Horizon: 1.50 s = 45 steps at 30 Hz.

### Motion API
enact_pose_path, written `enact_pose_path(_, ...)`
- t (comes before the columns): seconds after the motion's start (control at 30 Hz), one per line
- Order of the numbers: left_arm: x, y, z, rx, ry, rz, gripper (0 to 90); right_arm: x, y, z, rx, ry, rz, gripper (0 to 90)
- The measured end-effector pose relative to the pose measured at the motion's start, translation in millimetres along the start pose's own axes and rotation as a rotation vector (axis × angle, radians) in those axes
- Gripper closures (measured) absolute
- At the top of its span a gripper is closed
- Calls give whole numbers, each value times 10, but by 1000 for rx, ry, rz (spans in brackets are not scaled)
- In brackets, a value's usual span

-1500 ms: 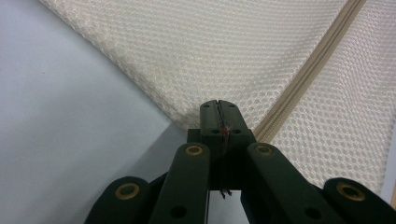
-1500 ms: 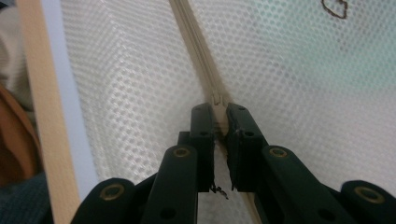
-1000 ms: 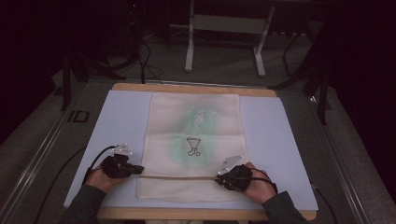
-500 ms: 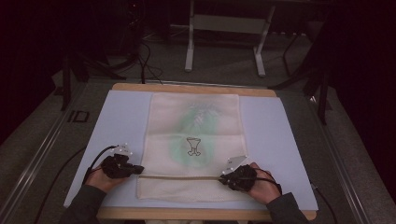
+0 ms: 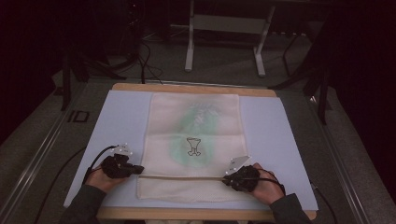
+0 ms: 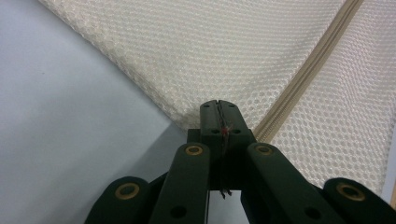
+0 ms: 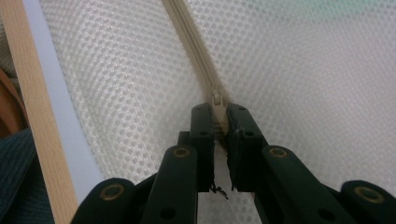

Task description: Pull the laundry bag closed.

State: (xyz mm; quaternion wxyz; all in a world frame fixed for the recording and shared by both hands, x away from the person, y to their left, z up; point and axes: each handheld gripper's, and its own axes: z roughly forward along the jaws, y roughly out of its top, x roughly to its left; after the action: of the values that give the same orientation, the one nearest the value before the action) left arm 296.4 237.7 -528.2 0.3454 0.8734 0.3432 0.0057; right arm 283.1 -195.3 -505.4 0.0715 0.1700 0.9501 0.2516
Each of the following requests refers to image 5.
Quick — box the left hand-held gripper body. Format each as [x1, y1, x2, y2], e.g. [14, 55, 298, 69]
[101, 143, 138, 179]

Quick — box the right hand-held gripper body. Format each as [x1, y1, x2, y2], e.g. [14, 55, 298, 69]
[225, 155, 261, 192]

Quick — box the person's left hand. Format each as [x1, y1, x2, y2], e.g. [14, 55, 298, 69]
[84, 167, 129, 194]

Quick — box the person's right hand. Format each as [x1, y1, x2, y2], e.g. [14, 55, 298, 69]
[248, 162, 286, 205]

